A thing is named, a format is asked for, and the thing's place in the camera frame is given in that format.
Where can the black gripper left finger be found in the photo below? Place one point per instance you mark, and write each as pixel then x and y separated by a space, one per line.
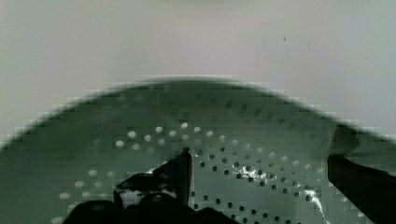
pixel 172 178

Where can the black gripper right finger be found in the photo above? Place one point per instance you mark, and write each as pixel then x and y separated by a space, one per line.
pixel 372 191

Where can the green plastic strainer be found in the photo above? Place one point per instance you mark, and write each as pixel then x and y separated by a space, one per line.
pixel 258 157

